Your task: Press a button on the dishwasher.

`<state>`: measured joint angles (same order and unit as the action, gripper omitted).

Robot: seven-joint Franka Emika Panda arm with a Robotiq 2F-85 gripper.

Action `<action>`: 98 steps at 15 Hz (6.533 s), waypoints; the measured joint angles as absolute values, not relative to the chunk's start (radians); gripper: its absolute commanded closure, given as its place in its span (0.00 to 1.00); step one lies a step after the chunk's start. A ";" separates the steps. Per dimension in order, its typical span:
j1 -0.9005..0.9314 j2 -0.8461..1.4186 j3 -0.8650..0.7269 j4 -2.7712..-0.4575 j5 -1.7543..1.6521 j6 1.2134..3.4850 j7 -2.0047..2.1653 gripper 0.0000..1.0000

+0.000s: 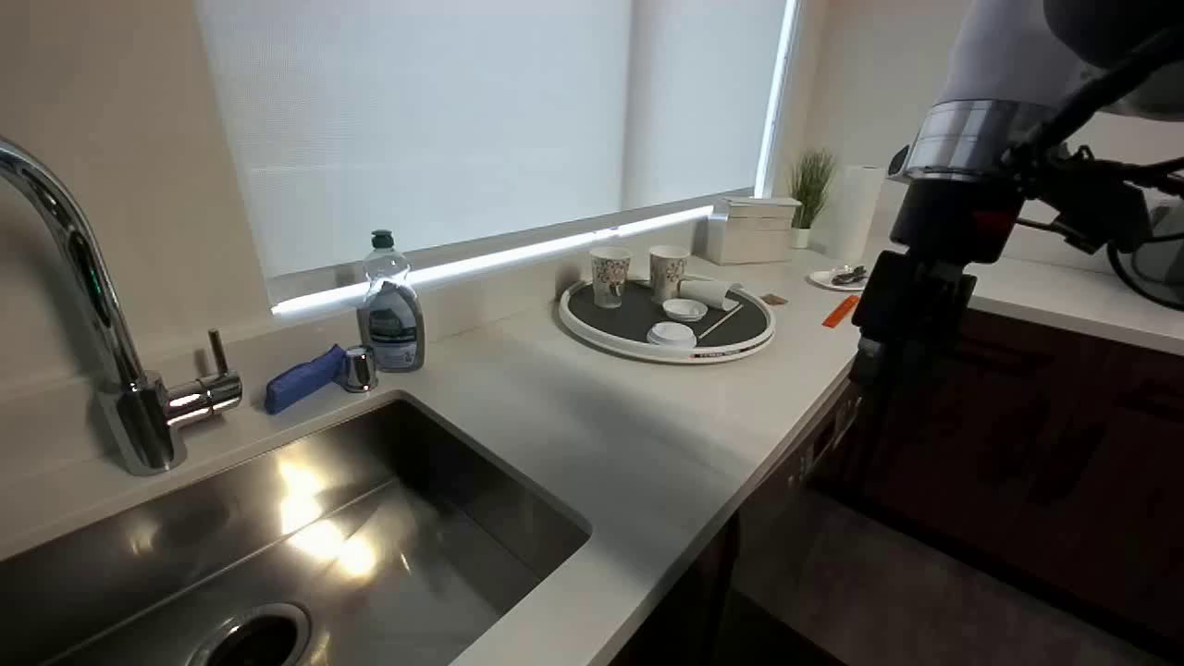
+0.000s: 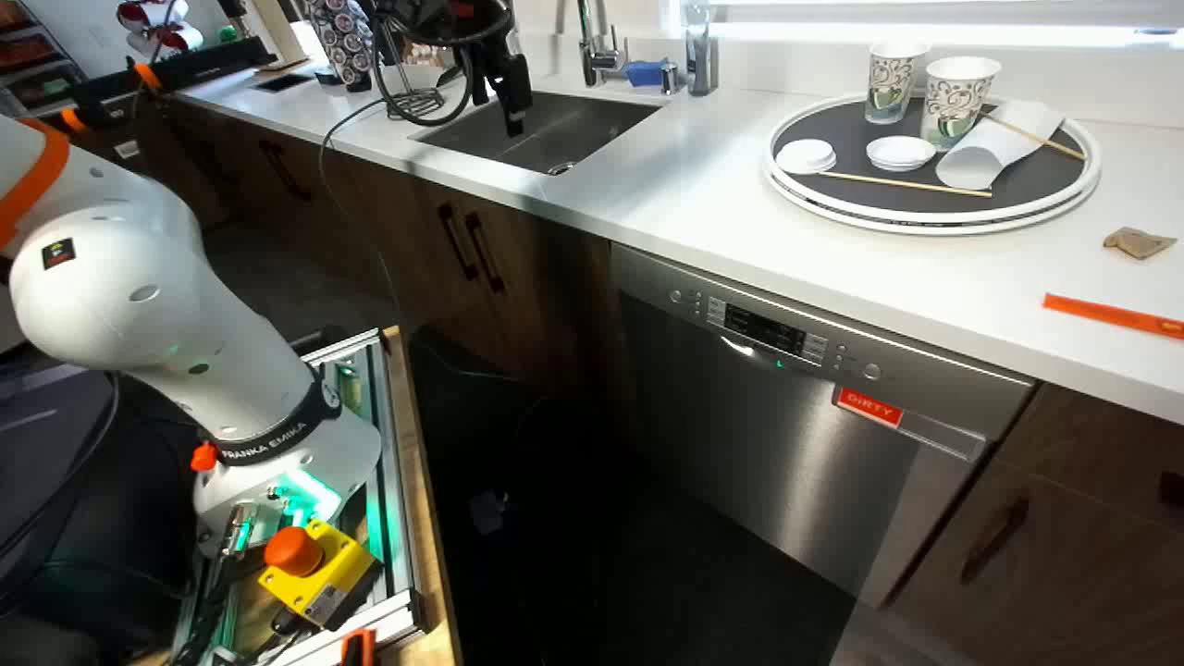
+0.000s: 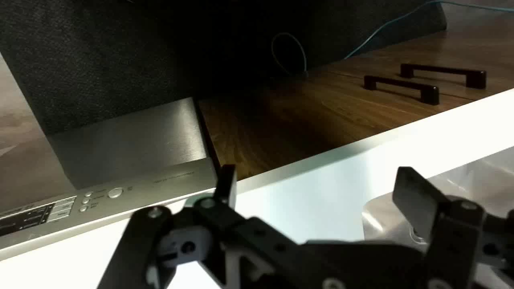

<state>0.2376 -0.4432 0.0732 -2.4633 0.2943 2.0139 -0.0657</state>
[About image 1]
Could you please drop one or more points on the black mesh object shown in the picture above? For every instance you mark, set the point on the black mesh object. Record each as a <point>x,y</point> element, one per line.
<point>1154,261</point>

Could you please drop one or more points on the white cup right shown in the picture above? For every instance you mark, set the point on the white cup right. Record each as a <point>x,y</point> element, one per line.
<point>669,270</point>

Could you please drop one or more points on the small brown paper piece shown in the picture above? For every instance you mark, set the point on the small brown paper piece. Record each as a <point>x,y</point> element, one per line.
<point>775,297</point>

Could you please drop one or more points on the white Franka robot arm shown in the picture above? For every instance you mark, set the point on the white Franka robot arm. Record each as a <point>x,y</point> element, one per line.
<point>999,61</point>

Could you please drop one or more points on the chrome kitchen faucet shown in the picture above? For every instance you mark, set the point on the chrome kitchen faucet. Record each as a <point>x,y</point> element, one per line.
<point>134,418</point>

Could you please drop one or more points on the small white plate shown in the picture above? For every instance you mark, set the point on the small white plate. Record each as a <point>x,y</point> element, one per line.
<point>838,280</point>

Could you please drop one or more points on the clear dish soap bottle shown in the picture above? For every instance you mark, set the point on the clear dish soap bottle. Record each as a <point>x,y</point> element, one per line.
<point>395,319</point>

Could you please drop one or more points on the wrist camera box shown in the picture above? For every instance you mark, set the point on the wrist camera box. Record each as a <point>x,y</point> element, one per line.
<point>1085,206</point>

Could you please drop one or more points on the patterned paper cup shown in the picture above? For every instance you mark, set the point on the patterned paper cup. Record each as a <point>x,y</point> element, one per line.
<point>612,281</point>

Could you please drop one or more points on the dark brown wooden cabinet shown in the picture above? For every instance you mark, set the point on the dark brown wooden cabinet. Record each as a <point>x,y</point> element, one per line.
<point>1060,466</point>

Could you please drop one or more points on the white paper towel roll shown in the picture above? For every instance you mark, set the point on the white paper towel roll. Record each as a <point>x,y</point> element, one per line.
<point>851,216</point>

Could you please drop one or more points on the wooden chopstick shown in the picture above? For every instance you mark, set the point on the wooden chopstick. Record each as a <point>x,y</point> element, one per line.
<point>733,323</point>

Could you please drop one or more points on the rolled white napkin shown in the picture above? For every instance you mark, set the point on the rolled white napkin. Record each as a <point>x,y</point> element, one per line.
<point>715,293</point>

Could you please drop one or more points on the stainless steel sink basin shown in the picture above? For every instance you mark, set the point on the stainless steel sink basin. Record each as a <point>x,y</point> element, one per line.
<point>373,519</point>

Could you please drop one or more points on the round white-rimmed black tray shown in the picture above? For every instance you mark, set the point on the round white-rimmed black tray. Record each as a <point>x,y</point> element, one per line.
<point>617,329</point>

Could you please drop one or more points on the white rectangular container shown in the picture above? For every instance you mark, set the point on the white rectangular container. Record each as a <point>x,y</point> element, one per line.
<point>749,230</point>

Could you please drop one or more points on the small green potted plant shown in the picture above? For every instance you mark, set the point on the small green potted plant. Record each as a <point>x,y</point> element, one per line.
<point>812,186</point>

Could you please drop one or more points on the small white dish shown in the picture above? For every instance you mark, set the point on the small white dish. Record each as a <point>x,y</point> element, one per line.
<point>687,309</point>
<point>670,335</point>

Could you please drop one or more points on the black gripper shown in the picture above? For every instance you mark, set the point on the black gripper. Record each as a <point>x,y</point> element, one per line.
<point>939,246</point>

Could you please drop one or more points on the orange flat strip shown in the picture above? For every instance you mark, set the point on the orange flat strip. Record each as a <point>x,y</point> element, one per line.
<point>842,311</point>

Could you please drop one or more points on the white roller window blind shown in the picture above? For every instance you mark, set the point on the white roller window blind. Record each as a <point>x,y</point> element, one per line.
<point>432,112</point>

